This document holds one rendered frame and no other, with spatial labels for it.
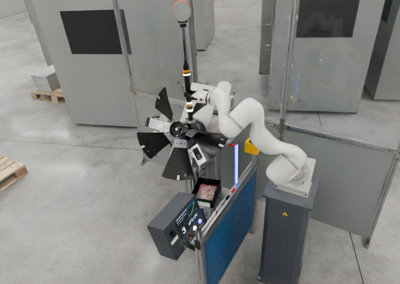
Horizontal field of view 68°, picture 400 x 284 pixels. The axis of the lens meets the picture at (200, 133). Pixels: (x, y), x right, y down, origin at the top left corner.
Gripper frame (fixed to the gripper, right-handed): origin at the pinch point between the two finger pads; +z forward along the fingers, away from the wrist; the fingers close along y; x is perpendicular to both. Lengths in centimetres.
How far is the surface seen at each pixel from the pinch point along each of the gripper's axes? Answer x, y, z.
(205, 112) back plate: -29.4, 29.4, 6.4
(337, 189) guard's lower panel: -99, 70, -96
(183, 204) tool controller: -24, -66, -38
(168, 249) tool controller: -36, -83, -40
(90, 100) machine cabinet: -103, 106, 254
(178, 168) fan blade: -50, -18, 1
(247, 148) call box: -47, 21, -34
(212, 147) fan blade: -33.2, -5.4, -19.9
